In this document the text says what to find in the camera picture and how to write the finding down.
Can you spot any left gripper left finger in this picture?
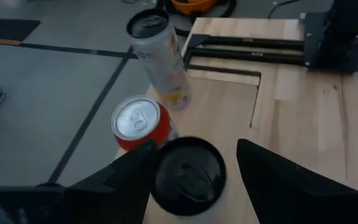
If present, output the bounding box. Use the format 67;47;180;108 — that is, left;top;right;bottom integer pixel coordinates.
0;139;159;224

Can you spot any Fanta soda can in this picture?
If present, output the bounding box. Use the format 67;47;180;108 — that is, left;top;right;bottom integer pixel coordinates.
110;94;180;152

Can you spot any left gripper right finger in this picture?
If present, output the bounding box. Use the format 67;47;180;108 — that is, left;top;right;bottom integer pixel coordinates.
236;138;358;224

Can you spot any large silver blue can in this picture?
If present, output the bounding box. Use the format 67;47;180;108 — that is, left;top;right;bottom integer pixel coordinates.
126;7;193;111

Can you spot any orange shop vacuum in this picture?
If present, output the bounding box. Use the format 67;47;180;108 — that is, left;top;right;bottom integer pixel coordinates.
169;0;221;15

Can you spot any hazard-striped black floor mat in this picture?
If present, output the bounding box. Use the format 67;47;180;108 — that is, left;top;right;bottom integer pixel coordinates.
0;17;42;47

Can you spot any black aluminium rig frame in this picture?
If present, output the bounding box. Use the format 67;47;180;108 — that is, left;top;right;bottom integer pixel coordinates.
183;32;307;66

